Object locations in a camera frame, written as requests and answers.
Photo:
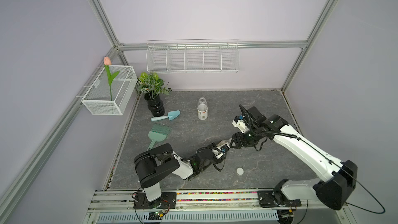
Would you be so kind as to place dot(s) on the white bottle cap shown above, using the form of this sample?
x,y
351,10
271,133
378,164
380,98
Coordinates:
x,y
240,171

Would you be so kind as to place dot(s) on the white wire basket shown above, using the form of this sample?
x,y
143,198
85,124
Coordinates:
x,y
96,96

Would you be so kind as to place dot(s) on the white wire wall shelf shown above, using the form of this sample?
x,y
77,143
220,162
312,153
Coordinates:
x,y
193,56

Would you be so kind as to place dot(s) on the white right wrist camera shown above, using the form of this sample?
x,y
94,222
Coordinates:
x,y
239,123

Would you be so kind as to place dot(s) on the green artificial leafy plant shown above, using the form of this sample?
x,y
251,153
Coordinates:
x,y
152,85

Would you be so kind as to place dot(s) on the aluminium frame profiles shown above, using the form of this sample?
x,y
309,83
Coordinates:
x,y
26,177

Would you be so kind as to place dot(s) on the grey slotted cable duct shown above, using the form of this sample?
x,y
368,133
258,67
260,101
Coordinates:
x,y
174,217

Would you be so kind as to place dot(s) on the light blue plastic trowel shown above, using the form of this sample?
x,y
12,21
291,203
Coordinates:
x,y
170,116

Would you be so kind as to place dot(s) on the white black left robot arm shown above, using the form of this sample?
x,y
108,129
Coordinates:
x,y
156,164

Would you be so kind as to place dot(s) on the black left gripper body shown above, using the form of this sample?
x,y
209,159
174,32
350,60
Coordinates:
x,y
214,159

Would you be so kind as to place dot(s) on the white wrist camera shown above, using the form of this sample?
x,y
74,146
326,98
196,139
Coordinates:
x,y
217,153
239,123

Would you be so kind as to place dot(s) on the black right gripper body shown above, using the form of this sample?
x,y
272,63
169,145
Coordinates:
x,y
244,140

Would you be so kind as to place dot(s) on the clear bottle yellow white label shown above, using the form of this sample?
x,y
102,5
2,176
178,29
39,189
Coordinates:
x,y
202,109

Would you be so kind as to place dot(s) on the black glossy plant vase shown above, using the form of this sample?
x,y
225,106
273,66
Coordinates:
x,y
155,105

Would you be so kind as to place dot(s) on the green hand brush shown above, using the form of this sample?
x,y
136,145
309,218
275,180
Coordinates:
x,y
161,129

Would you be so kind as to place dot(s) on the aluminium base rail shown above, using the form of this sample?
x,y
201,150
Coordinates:
x,y
178,200

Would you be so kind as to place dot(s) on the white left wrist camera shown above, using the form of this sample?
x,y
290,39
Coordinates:
x,y
217,153

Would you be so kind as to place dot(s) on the pink artificial tulip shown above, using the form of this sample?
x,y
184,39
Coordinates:
x,y
110,76

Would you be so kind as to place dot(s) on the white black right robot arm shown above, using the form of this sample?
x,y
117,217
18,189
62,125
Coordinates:
x,y
335,180

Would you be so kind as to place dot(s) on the clear bottle red cream label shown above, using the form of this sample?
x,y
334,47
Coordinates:
x,y
224,146

